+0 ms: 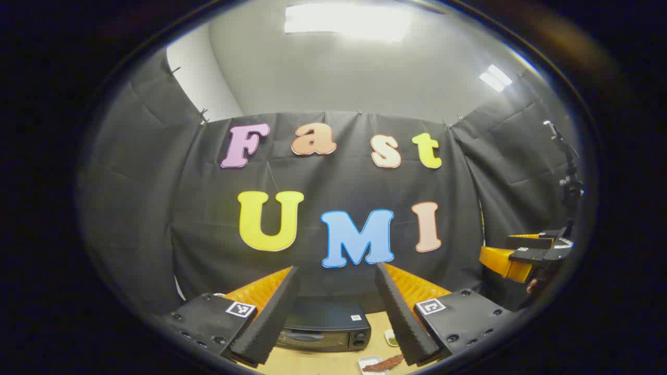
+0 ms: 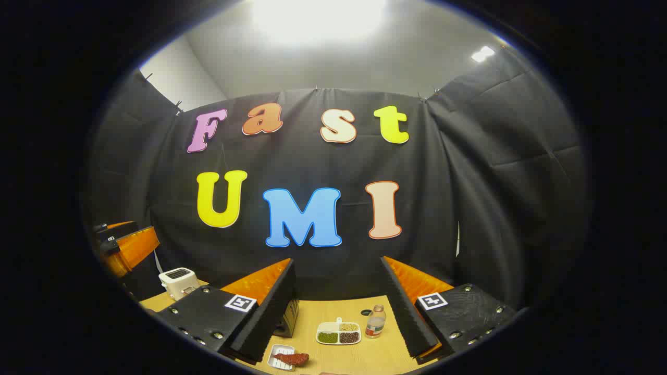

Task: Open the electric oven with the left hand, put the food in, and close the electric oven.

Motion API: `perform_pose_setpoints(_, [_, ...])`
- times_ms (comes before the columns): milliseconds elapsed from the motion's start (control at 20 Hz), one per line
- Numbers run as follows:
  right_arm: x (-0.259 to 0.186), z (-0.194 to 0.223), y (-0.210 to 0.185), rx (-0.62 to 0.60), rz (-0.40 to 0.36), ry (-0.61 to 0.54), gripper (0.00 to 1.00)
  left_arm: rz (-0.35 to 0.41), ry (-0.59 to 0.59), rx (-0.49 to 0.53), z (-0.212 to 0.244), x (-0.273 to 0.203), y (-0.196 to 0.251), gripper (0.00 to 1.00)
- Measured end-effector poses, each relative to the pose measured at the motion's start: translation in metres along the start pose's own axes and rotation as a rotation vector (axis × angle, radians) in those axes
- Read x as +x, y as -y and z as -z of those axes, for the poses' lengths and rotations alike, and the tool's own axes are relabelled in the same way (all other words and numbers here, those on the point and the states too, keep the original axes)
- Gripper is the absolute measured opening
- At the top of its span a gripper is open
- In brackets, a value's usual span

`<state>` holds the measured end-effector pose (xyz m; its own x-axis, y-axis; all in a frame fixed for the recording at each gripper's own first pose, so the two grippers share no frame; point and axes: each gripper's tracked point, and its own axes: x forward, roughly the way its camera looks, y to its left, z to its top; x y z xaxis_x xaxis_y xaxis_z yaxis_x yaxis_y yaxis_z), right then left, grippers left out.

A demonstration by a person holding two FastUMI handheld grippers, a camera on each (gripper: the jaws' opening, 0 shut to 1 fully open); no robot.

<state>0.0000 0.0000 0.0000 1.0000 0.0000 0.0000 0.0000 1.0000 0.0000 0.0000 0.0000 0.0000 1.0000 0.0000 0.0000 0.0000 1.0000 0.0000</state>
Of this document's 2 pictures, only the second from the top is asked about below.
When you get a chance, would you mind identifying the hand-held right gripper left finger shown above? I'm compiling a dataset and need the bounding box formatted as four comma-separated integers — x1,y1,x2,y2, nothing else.
154,258,299,365

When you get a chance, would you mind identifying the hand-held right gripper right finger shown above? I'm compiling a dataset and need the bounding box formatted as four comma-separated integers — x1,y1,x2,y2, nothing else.
380,255,517,364

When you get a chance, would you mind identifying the black electric oven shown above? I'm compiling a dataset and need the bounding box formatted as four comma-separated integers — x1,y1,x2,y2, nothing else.
273,299,301,338

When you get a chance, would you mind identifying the red meat piece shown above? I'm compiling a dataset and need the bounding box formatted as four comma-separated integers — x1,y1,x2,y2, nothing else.
273,352,310,367

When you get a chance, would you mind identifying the small white rectangular dish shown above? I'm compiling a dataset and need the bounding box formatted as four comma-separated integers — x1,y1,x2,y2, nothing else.
267,344,296,371

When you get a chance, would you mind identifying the clear plastic bottle red label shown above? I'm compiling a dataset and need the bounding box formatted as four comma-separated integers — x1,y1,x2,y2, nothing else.
364,305,387,340

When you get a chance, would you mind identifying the white toaster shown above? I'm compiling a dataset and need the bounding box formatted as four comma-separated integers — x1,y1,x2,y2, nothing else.
158,267,200,301

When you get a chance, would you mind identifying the white divided tray of beans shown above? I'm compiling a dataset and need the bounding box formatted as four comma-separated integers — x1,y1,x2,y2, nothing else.
316,317,362,345

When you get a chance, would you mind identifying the large ceiling light panel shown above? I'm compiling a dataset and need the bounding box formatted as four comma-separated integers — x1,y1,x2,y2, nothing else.
250,0,389,45

